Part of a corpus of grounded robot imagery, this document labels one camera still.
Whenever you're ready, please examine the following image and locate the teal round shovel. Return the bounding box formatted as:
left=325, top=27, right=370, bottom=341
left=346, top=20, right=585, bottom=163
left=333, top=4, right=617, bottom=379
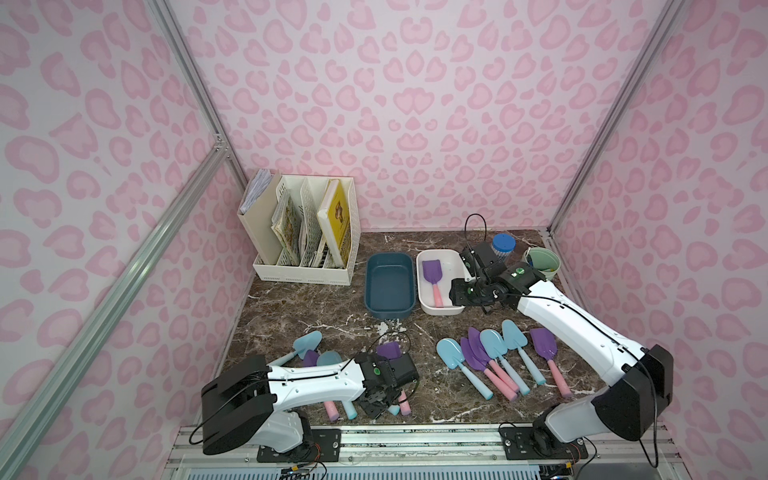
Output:
left=317, top=351, right=358, bottom=420
left=436, top=338, right=493, bottom=400

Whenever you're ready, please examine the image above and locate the white storage box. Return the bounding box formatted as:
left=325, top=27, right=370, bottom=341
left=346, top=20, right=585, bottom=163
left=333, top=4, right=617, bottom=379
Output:
left=416, top=249, right=470, bottom=316

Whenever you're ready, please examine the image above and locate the purple square shovel pink handle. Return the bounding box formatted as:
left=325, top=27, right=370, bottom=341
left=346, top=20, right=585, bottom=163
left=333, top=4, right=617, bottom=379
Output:
left=422, top=259, right=444, bottom=308

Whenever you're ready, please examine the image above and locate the dark teal storage box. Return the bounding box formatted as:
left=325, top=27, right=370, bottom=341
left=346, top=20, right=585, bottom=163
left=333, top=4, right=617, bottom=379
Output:
left=364, top=252, right=417, bottom=320

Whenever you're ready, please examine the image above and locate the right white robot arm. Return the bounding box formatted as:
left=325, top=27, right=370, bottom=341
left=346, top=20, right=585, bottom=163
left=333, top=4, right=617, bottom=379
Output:
left=449, top=243, right=674, bottom=443

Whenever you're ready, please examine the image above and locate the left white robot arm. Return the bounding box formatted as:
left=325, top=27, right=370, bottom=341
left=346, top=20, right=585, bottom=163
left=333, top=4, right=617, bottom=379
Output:
left=199, top=351, right=419, bottom=455

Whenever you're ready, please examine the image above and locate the purple square shovel centre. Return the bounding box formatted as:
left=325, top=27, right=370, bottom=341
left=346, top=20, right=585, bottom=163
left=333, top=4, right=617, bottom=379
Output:
left=376, top=341, right=413, bottom=417

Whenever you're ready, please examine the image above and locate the blue lid pen tube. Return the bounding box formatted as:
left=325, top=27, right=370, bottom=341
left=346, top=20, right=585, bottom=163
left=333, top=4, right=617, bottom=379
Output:
left=491, top=233, right=517, bottom=262

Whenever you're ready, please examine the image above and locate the green cup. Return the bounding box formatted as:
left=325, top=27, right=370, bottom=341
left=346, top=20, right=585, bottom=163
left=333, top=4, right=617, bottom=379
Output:
left=523, top=247, right=561, bottom=281

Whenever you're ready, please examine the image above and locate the teal pointed shovel far right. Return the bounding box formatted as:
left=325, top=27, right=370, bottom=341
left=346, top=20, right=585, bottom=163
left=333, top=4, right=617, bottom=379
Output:
left=502, top=319, right=546, bottom=385

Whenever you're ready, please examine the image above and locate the purple pointed shovel upper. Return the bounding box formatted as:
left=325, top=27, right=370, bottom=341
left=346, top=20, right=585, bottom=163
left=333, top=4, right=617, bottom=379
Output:
left=468, top=327, right=520, bottom=393

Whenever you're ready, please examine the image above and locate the purple shovel far right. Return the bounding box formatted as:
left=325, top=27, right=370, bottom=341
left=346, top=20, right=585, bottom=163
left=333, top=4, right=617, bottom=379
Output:
left=530, top=328, right=572, bottom=399

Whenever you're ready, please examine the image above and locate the teal shovel far left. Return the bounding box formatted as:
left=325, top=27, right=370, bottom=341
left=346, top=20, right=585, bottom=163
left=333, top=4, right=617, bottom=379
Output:
left=268, top=330, right=323, bottom=366

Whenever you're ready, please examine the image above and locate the white file organizer rack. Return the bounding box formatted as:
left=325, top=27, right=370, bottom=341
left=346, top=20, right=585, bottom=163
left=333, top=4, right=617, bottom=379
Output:
left=253, top=173, right=361, bottom=285

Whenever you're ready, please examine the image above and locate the yellow book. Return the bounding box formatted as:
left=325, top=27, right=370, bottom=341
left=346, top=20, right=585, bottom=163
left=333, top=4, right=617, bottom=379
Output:
left=317, top=179, right=351, bottom=268

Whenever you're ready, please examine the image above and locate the illustrated picture book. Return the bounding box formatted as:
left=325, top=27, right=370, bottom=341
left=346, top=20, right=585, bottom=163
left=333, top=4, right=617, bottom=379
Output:
left=271, top=192, right=301, bottom=266

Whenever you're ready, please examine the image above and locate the beige folder with papers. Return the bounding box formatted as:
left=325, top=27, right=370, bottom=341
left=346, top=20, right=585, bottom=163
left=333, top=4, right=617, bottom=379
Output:
left=237, top=169, right=283, bottom=265

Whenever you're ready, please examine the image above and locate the aluminium front rail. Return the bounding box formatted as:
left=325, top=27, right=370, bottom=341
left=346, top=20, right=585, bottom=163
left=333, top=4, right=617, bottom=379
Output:
left=160, top=424, right=692, bottom=479

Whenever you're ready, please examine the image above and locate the purple shovel pink handle left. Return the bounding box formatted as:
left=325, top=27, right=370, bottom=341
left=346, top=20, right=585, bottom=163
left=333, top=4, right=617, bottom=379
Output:
left=302, top=350, right=340, bottom=423

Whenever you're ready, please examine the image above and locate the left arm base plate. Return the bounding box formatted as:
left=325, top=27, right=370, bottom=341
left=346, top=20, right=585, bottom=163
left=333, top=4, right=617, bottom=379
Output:
left=257, top=428, right=342, bottom=463

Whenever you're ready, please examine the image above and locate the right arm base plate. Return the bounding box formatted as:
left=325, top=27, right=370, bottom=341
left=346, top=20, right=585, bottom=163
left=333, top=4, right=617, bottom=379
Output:
left=498, top=423, right=589, bottom=463

